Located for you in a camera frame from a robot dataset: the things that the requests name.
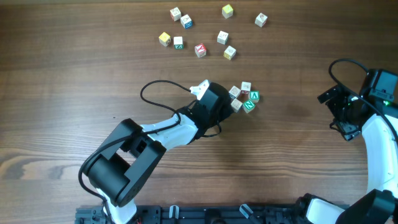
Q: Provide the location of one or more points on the blue edged picture block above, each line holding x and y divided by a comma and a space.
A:
234, 92

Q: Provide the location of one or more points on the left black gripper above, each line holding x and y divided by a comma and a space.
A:
228, 111

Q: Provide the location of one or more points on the red edged wooden block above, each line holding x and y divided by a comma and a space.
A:
245, 87

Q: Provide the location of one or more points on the plain wooden picture block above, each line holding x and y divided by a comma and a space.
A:
236, 105

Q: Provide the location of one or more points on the wooden picture block centre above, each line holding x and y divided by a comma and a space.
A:
222, 37

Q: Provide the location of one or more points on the green letter N block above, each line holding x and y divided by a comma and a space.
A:
248, 106

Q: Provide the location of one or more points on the yellow block left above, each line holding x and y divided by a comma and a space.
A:
165, 39

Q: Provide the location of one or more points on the brown picture block far right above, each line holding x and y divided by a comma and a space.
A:
261, 19

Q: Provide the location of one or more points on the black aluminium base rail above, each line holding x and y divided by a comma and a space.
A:
278, 214

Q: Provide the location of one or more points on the green edged small block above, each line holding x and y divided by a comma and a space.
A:
178, 42

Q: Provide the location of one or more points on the yellow top block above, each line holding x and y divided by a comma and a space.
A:
227, 11

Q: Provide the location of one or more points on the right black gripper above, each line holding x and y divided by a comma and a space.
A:
348, 130

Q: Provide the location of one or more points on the red picture block top left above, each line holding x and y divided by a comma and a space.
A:
175, 14

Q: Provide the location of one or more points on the blue edged letter block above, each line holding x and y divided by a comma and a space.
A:
186, 21

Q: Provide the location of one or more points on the green letter A block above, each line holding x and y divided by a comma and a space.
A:
254, 96

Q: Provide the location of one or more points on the red letter Y block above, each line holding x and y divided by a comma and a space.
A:
200, 50

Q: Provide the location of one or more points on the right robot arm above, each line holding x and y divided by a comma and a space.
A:
380, 202

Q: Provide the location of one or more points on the yellow edged picture block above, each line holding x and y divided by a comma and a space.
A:
230, 52

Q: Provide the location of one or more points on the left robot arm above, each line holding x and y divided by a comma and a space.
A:
120, 167

